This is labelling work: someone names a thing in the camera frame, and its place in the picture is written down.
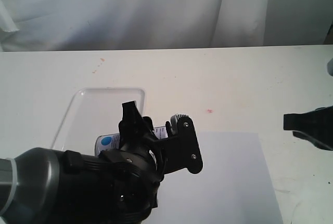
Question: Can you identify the white plastic tray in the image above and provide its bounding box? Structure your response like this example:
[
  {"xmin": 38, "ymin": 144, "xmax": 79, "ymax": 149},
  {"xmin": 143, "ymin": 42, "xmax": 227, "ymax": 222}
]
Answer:
[{"xmin": 52, "ymin": 87, "xmax": 145, "ymax": 155}]

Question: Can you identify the white paper sheet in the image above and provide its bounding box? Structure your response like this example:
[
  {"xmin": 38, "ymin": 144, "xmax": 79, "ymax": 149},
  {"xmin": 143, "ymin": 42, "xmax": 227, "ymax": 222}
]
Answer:
[{"xmin": 146, "ymin": 132, "xmax": 283, "ymax": 223}]

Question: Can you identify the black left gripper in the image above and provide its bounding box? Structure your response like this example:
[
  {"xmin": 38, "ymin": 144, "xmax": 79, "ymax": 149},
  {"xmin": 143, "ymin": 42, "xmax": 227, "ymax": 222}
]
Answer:
[{"xmin": 100, "ymin": 101, "xmax": 166, "ymax": 181}]

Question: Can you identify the white backdrop curtain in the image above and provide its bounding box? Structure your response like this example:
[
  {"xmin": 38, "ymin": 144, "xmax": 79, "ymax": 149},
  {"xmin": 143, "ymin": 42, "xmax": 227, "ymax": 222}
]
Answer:
[{"xmin": 1, "ymin": 0, "xmax": 332, "ymax": 51}]

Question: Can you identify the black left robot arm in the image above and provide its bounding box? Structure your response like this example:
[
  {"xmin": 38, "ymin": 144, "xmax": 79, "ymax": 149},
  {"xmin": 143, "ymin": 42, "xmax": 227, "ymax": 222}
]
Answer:
[{"xmin": 1, "ymin": 102, "xmax": 166, "ymax": 223}]

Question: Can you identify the white spray paint can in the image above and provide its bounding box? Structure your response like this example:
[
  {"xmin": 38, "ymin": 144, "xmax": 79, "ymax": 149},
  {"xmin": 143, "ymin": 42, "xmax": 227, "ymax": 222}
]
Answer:
[{"xmin": 94, "ymin": 126, "xmax": 168, "ymax": 156}]

